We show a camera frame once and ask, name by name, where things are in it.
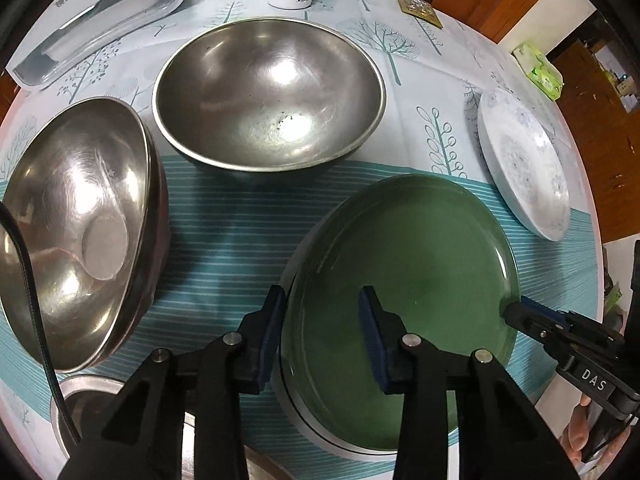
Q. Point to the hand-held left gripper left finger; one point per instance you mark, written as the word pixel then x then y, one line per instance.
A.
pixel 272 320

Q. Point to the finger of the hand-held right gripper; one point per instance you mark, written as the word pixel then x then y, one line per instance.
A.
pixel 522 322
pixel 547 310

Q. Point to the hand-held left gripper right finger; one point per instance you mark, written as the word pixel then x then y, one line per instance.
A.
pixel 372 340

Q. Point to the green plate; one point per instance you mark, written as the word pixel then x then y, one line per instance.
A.
pixel 425 270

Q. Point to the white patterned plate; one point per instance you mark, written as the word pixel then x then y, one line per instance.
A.
pixel 525 160

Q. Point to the wide-rimmed steel bowl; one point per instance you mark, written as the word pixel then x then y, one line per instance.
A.
pixel 75 400

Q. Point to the shiny steel bowl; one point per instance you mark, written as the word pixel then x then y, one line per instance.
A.
pixel 65 210

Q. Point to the person's right hand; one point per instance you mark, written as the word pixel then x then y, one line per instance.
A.
pixel 575 435

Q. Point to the tree-print teal tablecloth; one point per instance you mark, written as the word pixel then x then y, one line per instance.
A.
pixel 225 220

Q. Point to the large steel bowl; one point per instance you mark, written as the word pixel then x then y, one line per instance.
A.
pixel 270 90

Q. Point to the green tissue packet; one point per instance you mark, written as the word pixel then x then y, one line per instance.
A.
pixel 540 72

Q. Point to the gold foil packet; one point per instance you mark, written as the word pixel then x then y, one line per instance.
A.
pixel 417 7

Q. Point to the white and clear storage box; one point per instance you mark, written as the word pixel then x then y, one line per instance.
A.
pixel 100 20

